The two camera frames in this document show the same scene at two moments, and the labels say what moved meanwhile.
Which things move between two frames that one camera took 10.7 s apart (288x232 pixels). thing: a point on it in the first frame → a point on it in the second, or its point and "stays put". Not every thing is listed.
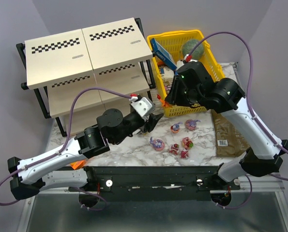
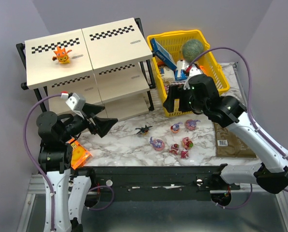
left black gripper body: (145, 121) → (90, 121)
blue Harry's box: (162, 54) stays put
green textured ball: (189, 45) stays put
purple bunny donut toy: (158, 144) stays put
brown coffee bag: (228, 143) stays put
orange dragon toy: (164, 104) → (62, 55)
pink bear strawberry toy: (187, 142) stays put
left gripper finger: (154, 119) → (89, 108)
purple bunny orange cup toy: (175, 127) stays put
